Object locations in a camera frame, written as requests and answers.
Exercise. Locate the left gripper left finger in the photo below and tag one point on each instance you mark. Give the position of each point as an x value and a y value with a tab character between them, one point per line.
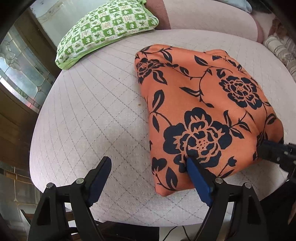
65	210

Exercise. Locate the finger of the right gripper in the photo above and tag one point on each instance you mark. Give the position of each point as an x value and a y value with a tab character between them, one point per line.
282	154

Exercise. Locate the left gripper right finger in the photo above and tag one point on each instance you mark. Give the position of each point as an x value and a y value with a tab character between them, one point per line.
247	218

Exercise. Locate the orange floral garment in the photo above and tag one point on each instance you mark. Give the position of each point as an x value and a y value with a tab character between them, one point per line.
205	106

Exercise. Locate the striped cloth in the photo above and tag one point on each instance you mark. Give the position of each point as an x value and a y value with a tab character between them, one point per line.
284	50

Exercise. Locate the brown patterned cloth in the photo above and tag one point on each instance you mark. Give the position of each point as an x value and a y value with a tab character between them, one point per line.
278	29

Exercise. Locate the pink quilted mattress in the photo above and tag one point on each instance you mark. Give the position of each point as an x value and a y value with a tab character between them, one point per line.
95	109

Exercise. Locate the grey blue cloth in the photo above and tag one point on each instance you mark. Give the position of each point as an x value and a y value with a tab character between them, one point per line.
240	4

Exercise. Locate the stained glass window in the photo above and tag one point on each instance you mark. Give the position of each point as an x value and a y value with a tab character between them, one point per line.
22	73

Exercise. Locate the green patterned pillow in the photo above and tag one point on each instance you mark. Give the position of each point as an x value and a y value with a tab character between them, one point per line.
102	26

